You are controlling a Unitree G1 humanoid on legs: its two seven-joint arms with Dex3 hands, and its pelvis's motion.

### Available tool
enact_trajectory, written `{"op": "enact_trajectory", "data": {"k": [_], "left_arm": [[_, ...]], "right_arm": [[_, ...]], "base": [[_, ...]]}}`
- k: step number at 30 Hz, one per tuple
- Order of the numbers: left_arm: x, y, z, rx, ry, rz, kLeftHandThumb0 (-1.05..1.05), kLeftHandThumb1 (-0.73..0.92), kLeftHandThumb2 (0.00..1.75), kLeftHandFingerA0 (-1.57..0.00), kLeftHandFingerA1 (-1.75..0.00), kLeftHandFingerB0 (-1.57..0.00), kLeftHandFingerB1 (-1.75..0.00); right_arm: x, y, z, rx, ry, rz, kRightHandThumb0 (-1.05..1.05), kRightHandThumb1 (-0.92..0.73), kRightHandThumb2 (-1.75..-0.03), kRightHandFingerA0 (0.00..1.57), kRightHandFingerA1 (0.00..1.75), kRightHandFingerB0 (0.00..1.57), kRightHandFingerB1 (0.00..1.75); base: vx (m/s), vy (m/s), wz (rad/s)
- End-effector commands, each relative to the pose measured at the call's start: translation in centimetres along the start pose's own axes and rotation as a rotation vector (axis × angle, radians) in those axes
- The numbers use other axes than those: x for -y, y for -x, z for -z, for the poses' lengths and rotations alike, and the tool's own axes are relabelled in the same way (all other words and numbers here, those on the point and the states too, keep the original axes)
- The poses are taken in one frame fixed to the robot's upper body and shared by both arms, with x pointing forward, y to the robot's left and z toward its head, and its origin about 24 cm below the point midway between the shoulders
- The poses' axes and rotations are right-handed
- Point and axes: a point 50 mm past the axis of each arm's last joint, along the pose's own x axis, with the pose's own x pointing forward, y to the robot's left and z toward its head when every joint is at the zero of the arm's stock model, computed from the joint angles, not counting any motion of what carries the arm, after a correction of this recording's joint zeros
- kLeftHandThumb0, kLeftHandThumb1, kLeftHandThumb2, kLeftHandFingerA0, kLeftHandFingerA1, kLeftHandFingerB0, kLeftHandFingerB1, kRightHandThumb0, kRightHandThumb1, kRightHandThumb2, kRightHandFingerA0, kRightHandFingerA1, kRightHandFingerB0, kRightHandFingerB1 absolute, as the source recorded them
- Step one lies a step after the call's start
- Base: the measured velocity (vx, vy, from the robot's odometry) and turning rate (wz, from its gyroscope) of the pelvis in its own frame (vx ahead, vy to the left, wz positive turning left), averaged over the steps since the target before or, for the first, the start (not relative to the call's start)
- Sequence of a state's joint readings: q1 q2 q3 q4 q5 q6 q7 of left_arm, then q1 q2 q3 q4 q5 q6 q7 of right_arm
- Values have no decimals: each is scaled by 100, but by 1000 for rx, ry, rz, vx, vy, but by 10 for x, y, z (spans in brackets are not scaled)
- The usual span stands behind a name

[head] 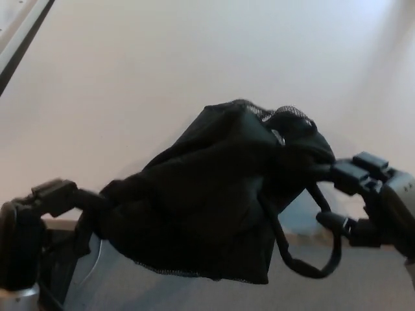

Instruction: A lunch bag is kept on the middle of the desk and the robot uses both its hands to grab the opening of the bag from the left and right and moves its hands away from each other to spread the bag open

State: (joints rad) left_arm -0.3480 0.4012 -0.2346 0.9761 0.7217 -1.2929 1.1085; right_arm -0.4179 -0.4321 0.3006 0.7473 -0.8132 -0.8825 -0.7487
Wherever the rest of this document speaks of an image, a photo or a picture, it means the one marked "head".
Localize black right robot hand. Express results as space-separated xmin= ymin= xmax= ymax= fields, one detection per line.
xmin=316 ymin=152 xmax=415 ymax=260

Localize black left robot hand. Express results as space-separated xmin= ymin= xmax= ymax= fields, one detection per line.
xmin=0 ymin=178 xmax=108 ymax=291

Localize black fabric lunch bag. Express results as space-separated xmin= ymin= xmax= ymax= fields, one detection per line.
xmin=75 ymin=98 xmax=343 ymax=286

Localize black desk leg frame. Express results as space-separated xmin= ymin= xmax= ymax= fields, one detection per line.
xmin=32 ymin=226 xmax=80 ymax=311

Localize white floor cable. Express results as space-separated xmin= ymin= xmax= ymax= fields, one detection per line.
xmin=76 ymin=239 xmax=104 ymax=286

